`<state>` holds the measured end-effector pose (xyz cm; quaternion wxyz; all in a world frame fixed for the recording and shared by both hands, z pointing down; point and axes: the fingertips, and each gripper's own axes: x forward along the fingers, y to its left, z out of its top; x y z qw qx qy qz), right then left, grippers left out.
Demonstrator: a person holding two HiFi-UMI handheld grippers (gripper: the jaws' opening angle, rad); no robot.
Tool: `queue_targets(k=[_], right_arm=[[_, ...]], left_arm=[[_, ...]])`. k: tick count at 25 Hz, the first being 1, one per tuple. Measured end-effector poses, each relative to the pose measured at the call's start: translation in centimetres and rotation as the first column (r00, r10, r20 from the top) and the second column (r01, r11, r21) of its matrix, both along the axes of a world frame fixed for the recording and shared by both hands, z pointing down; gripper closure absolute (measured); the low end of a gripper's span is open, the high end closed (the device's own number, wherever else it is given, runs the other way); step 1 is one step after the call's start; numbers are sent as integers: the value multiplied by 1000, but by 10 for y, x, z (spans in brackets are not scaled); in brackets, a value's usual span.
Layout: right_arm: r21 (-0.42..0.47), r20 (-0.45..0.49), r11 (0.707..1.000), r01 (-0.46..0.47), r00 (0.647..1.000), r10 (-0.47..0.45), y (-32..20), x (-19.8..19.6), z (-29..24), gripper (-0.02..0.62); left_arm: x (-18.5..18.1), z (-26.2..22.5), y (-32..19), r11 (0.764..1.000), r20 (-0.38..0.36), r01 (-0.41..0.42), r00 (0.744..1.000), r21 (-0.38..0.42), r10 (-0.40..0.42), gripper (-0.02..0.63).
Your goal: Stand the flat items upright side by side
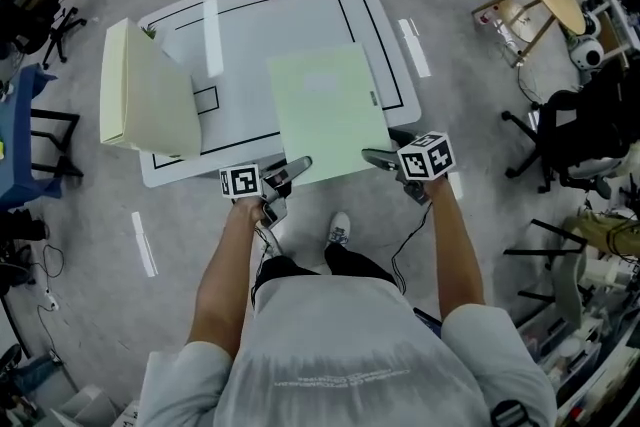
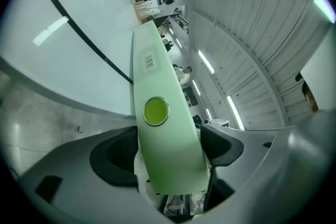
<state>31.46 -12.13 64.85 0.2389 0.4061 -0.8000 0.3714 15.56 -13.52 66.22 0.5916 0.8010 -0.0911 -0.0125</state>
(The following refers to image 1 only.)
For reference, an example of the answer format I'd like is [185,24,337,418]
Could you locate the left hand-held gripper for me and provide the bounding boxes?
[218,155,314,224]

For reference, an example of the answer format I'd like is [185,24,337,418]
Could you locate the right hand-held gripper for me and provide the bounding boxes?
[360,128,454,207]

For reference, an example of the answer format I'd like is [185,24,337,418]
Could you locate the pale green cardboard box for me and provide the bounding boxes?
[265,42,394,187]

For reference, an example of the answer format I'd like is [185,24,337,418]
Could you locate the pale yellow cardboard box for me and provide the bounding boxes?
[99,17,203,161]

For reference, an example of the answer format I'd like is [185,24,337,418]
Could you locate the person's right forearm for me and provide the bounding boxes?
[429,174,487,322]

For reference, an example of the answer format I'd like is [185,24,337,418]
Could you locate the person's left forearm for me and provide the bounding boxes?
[187,214,269,359]

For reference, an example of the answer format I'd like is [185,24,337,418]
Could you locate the person's left hand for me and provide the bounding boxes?
[230,200,274,229]

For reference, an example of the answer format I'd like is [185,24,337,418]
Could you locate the person's right white shoe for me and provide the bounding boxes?
[326,211,352,247]

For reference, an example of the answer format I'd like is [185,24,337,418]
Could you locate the person's white shoe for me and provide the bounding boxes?
[326,211,352,247]
[259,226,283,259]

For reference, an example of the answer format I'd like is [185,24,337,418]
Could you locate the person's left white shoe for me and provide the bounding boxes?
[259,226,283,259]

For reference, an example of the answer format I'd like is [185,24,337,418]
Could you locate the person's black shorts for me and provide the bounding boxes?
[251,241,402,297]

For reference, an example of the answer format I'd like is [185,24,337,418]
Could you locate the black office chair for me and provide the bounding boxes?
[9,0,89,72]
[501,88,637,196]

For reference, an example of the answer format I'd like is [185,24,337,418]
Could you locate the person's white t-shirt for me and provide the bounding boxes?
[139,274,559,427]

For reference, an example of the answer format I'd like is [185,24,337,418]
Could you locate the white round robot head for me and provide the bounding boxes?
[569,12,609,72]

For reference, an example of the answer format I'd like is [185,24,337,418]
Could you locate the grey office chair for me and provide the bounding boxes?
[504,214,589,332]

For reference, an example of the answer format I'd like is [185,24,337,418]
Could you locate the blue cloth covered table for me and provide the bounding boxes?
[0,63,84,212]

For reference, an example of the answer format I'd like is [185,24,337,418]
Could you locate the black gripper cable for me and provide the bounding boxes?
[249,224,282,312]
[389,201,434,297]

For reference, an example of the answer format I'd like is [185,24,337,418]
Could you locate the black white strap buckle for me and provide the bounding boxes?
[489,398,542,427]

